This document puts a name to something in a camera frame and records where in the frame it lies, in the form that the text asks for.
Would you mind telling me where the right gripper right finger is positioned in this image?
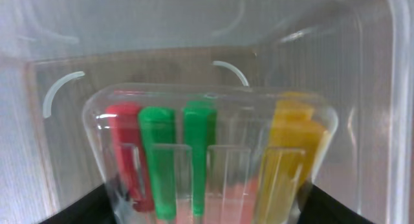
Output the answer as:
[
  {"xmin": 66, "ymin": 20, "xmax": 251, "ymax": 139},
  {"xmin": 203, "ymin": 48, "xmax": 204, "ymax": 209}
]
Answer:
[{"xmin": 298, "ymin": 182, "xmax": 374, "ymax": 224}]

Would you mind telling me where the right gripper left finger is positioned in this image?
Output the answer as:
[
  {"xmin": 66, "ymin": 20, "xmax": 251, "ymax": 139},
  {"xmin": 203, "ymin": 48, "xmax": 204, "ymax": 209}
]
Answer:
[{"xmin": 39, "ymin": 185, "xmax": 116, "ymax": 224}]

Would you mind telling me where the clear screwdriver set case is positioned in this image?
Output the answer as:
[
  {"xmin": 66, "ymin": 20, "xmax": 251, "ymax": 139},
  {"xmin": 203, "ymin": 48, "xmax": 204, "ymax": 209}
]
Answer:
[{"xmin": 82, "ymin": 84, "xmax": 338, "ymax": 223}]

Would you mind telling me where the clear plastic container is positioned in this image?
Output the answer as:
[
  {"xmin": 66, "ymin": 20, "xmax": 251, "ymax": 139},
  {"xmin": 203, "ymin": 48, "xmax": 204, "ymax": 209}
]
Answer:
[{"xmin": 1, "ymin": 0, "xmax": 413, "ymax": 223}]

